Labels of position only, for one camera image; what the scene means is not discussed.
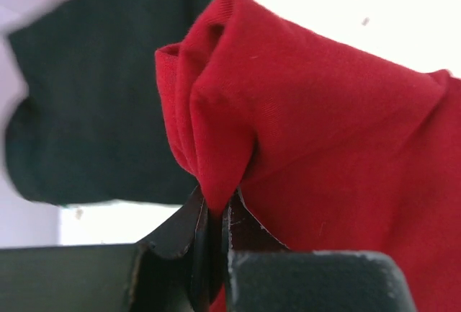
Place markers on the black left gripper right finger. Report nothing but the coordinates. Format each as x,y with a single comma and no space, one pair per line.
262,274

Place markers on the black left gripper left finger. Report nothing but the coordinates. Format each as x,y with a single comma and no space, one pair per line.
164,271

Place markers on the red t shirt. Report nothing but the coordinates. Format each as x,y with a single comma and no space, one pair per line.
332,148

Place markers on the folded black t shirt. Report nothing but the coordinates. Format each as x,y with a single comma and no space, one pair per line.
91,127

